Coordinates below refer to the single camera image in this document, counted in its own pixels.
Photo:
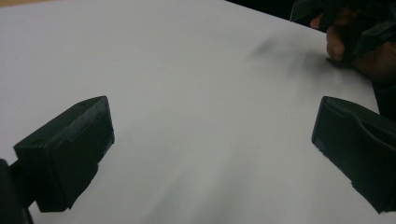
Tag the wooden table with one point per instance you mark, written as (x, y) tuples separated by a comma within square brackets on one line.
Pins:
[(9, 2)]

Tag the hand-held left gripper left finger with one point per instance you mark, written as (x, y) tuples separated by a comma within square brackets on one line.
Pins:
[(62, 155)]

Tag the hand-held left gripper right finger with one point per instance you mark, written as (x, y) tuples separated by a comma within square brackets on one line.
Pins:
[(358, 149)]

